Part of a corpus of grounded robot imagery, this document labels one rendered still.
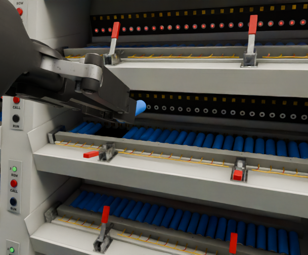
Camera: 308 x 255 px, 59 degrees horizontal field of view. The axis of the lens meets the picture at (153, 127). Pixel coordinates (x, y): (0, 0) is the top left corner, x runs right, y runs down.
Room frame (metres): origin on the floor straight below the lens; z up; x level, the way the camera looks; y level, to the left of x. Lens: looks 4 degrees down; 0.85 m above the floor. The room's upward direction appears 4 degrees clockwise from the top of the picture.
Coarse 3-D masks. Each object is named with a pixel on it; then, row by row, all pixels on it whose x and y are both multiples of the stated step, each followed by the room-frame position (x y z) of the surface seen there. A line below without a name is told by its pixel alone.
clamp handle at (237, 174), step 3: (240, 162) 0.46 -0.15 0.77; (240, 165) 0.47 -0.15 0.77; (237, 168) 0.46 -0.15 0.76; (240, 168) 0.46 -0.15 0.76; (237, 171) 0.43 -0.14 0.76; (240, 171) 0.43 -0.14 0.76; (234, 174) 0.41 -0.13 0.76; (237, 174) 0.41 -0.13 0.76; (240, 174) 0.41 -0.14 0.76; (234, 177) 0.41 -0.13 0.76; (237, 177) 0.40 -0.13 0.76; (240, 177) 0.40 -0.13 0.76; (240, 180) 0.40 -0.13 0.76
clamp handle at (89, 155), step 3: (105, 147) 0.56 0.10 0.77; (102, 150) 0.55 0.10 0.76; (105, 150) 0.55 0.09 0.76; (84, 153) 0.50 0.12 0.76; (87, 153) 0.50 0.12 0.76; (90, 153) 0.50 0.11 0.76; (93, 153) 0.51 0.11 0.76; (96, 153) 0.52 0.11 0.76; (99, 153) 0.53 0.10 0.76; (84, 156) 0.50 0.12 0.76; (87, 156) 0.49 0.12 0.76; (90, 156) 0.50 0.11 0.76; (93, 156) 0.51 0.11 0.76
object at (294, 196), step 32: (64, 128) 0.68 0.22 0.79; (288, 128) 0.59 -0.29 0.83; (64, 160) 0.58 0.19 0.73; (96, 160) 0.56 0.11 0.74; (128, 160) 0.55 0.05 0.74; (160, 160) 0.55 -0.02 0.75; (192, 192) 0.50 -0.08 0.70; (224, 192) 0.47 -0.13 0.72; (256, 192) 0.45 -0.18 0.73; (288, 192) 0.43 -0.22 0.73
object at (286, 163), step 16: (96, 144) 0.61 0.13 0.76; (128, 144) 0.58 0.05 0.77; (144, 144) 0.57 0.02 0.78; (160, 144) 0.56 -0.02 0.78; (176, 144) 0.56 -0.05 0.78; (224, 160) 0.51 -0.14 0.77; (256, 160) 0.49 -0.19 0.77; (272, 160) 0.48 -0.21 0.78; (288, 160) 0.48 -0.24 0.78; (304, 160) 0.47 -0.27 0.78; (304, 176) 0.45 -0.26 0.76
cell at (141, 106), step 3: (138, 102) 0.39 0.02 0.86; (141, 102) 0.40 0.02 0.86; (144, 102) 0.40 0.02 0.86; (138, 105) 0.38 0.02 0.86; (141, 105) 0.39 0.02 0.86; (144, 105) 0.40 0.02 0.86; (138, 108) 0.38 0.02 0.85; (141, 108) 0.39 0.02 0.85; (144, 108) 0.40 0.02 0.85; (138, 111) 0.38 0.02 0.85; (141, 111) 0.39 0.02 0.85; (117, 120) 0.35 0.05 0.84
